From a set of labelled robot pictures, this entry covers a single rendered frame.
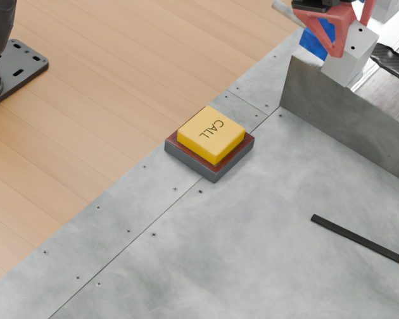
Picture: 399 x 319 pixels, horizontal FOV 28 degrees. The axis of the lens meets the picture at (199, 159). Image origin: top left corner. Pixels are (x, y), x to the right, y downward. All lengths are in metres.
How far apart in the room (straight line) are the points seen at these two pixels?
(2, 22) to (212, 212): 0.32
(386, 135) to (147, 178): 0.29
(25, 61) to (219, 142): 0.29
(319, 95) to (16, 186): 0.38
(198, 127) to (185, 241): 0.15
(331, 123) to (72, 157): 0.33
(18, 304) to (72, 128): 0.25
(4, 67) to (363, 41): 0.46
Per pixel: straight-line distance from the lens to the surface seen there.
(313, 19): 0.92
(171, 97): 1.04
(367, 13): 0.96
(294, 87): 1.02
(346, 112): 0.99
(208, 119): 0.97
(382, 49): 1.04
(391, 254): 0.93
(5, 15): 0.92
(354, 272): 0.91
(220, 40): 1.14
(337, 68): 0.96
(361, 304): 0.89
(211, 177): 0.94
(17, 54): 1.09
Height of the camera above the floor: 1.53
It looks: 49 degrees down
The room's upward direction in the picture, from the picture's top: 9 degrees clockwise
